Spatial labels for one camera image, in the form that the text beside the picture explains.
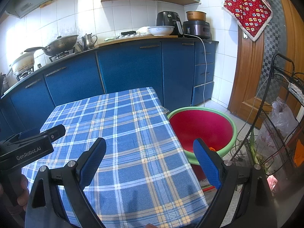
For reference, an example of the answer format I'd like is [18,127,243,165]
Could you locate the blue kitchen base cabinets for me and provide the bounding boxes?
[1,38,217,139]

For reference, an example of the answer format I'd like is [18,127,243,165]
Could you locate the person's left hand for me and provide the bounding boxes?
[0,174,30,213]

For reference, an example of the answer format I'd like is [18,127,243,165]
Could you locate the green onions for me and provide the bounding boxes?
[248,131,267,172]

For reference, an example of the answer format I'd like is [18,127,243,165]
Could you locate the white plastic shopping bag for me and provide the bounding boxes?
[256,97,298,174]

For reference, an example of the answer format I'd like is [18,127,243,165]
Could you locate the red basin with green rim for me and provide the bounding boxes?
[167,106,238,166]

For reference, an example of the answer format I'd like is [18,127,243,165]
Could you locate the white cooking pot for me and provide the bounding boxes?
[10,52,35,76]

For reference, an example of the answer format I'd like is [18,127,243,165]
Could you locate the gas stove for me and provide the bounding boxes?
[15,46,77,81]

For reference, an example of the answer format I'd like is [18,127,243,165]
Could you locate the blue plaid tablecloth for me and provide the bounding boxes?
[22,88,208,227]

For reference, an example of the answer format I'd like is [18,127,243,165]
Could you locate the black wok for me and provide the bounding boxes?
[24,35,78,56]

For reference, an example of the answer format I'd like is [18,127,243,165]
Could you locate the wooden door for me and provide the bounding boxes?
[228,0,303,124]

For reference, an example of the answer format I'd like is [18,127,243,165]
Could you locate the steel kettle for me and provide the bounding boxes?
[81,33,98,51]

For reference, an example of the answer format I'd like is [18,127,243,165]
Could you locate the white bowl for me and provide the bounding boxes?
[148,26,175,36]

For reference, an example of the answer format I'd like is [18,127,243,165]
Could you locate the dark rice cooker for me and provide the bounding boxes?
[183,21,211,39]

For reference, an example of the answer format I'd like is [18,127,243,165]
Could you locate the black air fryer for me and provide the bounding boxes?
[156,11,183,38]

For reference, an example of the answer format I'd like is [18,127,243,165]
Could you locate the brown inner pot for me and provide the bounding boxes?
[186,11,207,21]

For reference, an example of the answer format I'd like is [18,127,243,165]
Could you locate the red patterned quilted cloth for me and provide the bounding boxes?
[224,0,273,42]

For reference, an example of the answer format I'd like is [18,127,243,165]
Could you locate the black wire rack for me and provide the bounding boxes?
[232,53,303,181]

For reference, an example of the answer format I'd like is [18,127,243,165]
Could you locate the white power cable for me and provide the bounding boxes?
[184,34,209,107]

